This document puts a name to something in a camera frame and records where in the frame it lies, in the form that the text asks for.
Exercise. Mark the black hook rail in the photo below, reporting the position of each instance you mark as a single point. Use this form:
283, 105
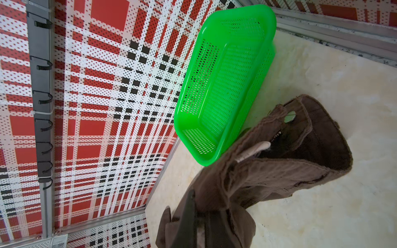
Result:
41, 30

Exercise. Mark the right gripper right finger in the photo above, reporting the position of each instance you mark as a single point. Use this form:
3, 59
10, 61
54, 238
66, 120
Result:
216, 232

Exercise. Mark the brown trousers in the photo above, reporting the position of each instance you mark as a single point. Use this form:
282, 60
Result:
297, 146

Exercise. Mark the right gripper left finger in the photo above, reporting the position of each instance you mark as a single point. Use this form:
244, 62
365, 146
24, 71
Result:
186, 236

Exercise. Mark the white wire mesh shelf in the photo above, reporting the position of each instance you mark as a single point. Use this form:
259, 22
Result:
54, 242

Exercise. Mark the green plastic basket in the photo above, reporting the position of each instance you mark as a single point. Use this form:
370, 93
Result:
232, 55

